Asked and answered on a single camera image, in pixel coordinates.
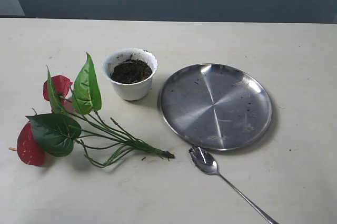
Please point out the stainless steel spoon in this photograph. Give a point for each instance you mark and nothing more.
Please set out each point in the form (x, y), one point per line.
(205, 162)

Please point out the artificial red anthurium plant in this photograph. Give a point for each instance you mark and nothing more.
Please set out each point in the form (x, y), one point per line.
(73, 117)

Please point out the white plastic flower pot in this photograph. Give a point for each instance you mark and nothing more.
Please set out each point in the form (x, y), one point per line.
(130, 72)

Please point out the round stainless steel plate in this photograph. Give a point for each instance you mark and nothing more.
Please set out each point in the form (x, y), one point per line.
(216, 107)

